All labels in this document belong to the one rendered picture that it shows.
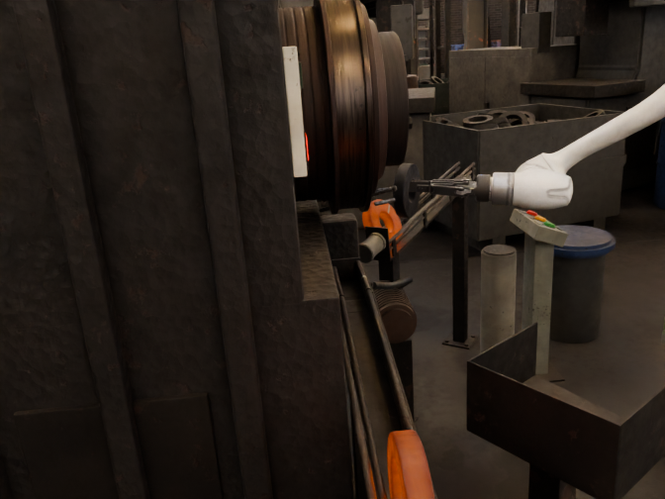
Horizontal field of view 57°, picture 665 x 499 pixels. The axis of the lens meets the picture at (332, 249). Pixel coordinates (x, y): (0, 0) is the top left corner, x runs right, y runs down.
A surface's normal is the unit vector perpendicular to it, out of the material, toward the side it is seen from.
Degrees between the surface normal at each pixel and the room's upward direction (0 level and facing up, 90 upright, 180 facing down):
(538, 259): 90
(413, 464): 20
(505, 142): 90
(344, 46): 57
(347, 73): 71
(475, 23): 90
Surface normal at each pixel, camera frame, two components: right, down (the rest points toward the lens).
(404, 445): -0.07, -0.95
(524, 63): -0.91, 0.19
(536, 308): 0.08, 0.31
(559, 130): 0.33, 0.28
